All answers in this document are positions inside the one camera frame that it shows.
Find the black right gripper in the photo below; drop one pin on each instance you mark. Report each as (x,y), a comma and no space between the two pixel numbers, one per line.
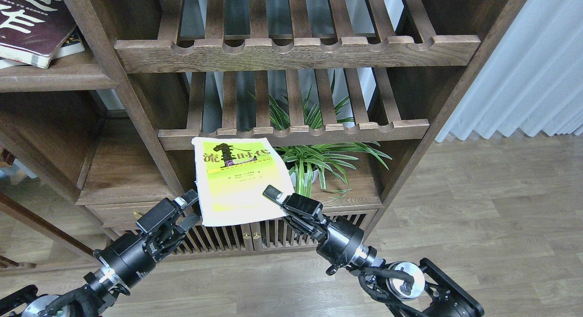
(339,241)

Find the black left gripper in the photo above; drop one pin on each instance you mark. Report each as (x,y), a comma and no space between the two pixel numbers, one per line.
(133,256)

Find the yellow green paperback book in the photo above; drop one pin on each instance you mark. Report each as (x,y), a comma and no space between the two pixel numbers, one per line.
(231,176)

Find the white green illustrated book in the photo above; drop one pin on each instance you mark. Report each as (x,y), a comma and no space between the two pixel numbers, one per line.
(72,45)

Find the dark maroon thick book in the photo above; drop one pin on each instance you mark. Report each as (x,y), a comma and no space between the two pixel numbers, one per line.
(32,31)

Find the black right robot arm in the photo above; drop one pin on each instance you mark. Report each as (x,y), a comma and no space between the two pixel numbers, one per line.
(405,288)

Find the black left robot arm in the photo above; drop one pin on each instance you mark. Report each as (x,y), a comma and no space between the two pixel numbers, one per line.
(86,301)

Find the white plant pot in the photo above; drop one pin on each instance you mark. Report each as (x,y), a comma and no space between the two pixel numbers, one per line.
(307,178)

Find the green spider plant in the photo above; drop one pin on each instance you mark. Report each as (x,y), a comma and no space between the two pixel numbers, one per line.
(331,158)

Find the dark wooden bookshelf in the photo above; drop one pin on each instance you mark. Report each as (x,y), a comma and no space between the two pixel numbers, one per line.
(110,129)

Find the white pleated curtain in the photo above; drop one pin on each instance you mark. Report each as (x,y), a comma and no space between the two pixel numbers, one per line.
(532,82)

